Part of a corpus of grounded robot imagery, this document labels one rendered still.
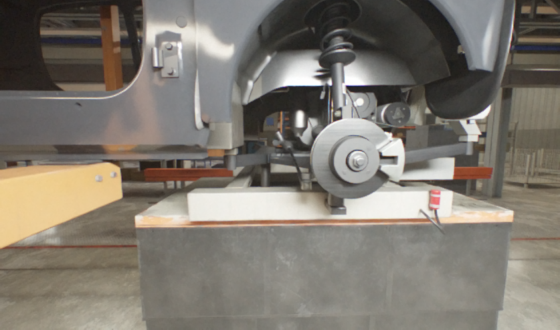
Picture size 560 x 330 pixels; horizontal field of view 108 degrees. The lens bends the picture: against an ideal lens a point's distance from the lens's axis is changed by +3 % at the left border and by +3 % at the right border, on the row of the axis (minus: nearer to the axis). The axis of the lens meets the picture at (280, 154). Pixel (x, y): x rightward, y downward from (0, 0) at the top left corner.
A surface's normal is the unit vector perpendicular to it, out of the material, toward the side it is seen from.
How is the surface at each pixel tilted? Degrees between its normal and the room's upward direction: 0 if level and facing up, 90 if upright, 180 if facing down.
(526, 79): 90
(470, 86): 90
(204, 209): 90
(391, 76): 90
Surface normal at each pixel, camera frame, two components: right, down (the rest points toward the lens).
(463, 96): -1.00, 0.02
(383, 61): -0.02, 0.10
